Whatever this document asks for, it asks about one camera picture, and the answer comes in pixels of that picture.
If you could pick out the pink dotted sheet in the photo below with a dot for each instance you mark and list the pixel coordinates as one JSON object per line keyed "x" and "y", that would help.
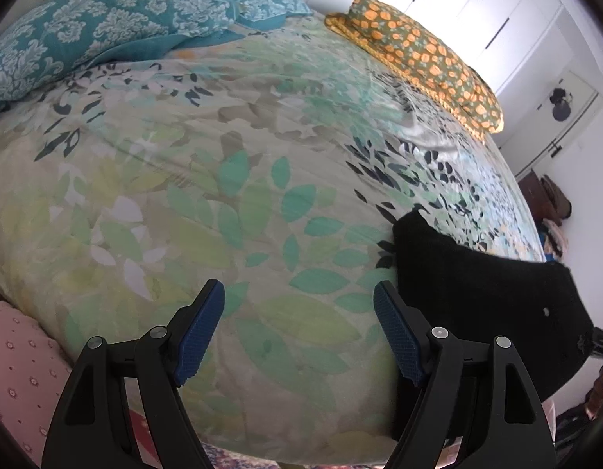
{"x": 23, "y": 366}

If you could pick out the white door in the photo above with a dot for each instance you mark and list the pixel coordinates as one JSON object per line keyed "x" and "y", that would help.
{"x": 540, "y": 132}

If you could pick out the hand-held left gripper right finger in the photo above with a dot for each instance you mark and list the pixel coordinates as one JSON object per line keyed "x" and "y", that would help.
{"x": 399, "y": 332}

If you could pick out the leaf print bed duvet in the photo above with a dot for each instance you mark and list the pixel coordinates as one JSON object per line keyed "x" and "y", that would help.
{"x": 208, "y": 195}

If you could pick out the dark hanging door ornament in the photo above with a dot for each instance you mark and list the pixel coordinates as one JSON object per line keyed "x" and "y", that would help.
{"x": 561, "y": 105}

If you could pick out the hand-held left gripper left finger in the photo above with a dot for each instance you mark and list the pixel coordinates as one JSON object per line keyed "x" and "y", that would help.
{"x": 199, "y": 337}

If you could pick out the large teal damask pillow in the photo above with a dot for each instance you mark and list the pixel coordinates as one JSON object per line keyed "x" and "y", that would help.
{"x": 96, "y": 29}

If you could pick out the orange green patterned pillow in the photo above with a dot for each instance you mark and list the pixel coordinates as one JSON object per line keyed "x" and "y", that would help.
{"x": 418, "y": 53}

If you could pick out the dark wooden dresser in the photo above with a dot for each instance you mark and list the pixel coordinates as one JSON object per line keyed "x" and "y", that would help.
{"x": 533, "y": 193}

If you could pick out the black pants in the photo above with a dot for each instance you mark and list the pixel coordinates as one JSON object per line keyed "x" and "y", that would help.
{"x": 482, "y": 293}

